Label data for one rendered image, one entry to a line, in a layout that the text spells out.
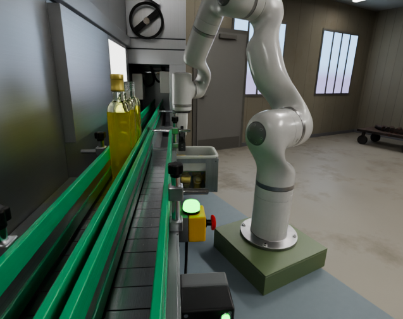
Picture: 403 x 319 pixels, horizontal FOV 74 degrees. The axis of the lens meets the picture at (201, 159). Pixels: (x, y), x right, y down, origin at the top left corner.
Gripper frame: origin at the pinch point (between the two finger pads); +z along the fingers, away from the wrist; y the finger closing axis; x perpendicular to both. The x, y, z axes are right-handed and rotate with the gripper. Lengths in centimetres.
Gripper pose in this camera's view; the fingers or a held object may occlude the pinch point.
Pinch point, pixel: (181, 145)
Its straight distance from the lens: 122.0
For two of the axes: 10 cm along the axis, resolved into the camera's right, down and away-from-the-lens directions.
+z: -0.2, 9.6, 2.9
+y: 0.7, 2.9, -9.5
